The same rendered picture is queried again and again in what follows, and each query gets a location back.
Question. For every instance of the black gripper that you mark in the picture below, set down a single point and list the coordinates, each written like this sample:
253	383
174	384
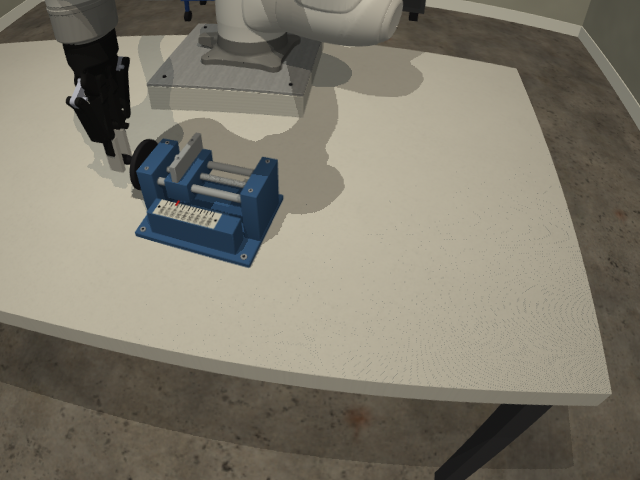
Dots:
95	81

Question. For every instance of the blue bench vise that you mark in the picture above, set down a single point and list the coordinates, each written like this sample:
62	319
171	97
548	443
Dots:
209	232

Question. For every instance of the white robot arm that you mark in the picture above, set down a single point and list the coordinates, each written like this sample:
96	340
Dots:
249	31

